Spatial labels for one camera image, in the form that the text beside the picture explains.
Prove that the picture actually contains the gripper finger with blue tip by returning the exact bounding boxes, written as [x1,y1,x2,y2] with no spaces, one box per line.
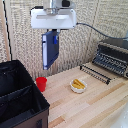
[52,29,61,45]

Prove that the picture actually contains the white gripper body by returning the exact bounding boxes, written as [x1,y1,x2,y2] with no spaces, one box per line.
[30,6,77,31]

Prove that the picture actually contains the dark blue book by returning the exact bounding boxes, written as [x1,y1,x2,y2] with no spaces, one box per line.
[41,29,61,71]

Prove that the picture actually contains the red plastic cup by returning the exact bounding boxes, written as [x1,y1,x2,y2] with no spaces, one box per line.
[35,76,48,93]

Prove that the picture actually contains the yellow food in bowl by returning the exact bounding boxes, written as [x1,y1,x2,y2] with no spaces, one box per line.
[72,79,85,90]

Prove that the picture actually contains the white bowl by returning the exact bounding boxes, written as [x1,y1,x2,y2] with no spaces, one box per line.
[69,78,88,95]

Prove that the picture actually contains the black toaster oven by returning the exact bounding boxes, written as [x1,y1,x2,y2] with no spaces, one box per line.
[92,37,128,79]

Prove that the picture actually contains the black fabric storage box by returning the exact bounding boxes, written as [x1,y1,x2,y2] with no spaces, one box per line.
[0,59,51,128]

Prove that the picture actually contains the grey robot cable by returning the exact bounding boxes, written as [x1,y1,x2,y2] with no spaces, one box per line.
[75,21,128,41]

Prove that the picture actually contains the black wire rack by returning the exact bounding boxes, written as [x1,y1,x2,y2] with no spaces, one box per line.
[79,64,112,85]

